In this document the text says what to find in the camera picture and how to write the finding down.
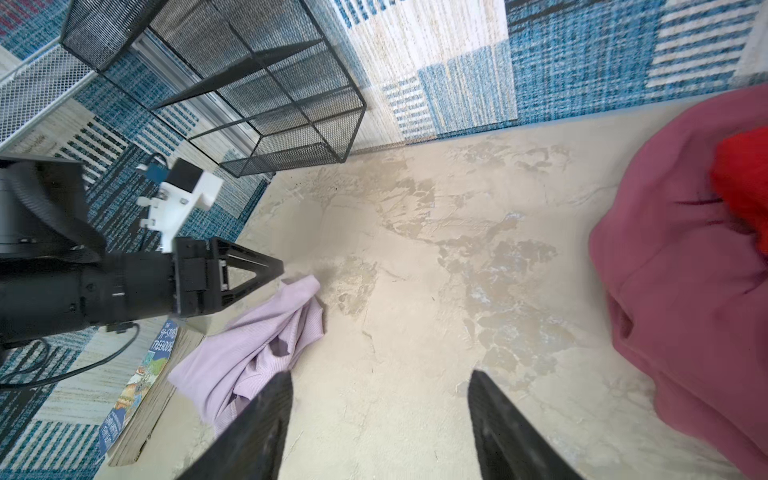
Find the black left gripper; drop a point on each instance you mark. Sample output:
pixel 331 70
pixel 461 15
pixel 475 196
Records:
pixel 192 280

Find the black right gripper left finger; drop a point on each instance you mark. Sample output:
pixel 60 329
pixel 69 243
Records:
pixel 252 446

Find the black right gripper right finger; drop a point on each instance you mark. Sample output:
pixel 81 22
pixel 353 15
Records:
pixel 507 445

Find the lilac ribbed cloth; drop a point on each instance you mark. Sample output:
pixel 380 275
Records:
pixel 228 370

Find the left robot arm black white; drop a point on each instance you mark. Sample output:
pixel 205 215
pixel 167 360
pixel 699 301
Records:
pixel 57 275

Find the mauve pink cloth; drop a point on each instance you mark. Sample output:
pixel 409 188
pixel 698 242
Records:
pixel 686 284

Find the red fuzzy cloth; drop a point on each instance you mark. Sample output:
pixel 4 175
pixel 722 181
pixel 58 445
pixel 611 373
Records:
pixel 739 177

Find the blue illustrated book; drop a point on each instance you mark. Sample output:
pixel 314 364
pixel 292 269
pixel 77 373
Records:
pixel 137 387

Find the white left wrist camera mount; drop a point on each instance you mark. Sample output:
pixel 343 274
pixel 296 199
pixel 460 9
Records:
pixel 182 188

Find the black wire mesh shelf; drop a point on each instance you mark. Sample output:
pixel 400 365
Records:
pixel 267 66

